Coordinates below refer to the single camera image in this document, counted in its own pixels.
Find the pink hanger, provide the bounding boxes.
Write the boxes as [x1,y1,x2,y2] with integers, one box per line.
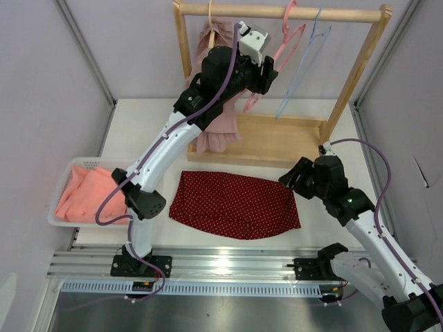
[243,0,307,113]

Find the blue hanger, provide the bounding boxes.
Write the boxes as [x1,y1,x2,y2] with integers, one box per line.
[275,7,332,120]

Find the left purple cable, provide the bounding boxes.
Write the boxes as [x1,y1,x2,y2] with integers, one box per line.
[95,22,243,305]

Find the dusty pink pleated skirt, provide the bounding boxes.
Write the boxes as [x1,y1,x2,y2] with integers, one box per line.
[185,17,243,154]

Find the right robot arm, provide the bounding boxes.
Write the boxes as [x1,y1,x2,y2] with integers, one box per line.
[279,156,442,331]

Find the purple cable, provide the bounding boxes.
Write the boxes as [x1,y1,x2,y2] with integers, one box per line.
[95,22,243,305]
[328,138,443,319]

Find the wooden clothes rack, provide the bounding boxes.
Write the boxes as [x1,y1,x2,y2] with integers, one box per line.
[172,1,393,168]

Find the aluminium mounting rail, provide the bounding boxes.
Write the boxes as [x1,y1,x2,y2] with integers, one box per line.
[46,246,319,282]

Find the white slotted cable duct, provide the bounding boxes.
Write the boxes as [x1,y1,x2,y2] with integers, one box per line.
[61,279,322,298]

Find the red polka dot cloth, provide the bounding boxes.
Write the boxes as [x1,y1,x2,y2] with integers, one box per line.
[169,171,301,240]

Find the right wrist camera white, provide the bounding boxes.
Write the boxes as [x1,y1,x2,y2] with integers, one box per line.
[318,141,336,156]

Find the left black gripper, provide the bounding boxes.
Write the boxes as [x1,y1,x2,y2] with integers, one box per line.
[219,41,278,104]

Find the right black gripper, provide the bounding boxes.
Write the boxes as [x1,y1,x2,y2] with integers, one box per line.
[278,157,329,201]

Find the salmon orange cloth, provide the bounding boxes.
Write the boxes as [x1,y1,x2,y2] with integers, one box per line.
[55,165,116,223]

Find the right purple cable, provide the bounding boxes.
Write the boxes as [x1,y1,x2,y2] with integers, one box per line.
[328,138,443,319]

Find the white plastic basket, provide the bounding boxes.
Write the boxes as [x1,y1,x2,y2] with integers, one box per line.
[47,157,132,228]

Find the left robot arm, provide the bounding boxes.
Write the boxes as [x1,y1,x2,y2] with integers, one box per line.
[111,46,278,277]

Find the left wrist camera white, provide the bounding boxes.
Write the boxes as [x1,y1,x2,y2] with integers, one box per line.
[238,21,271,67]

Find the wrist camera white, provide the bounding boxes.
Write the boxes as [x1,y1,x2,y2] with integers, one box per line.
[318,141,336,156]
[238,21,271,67]

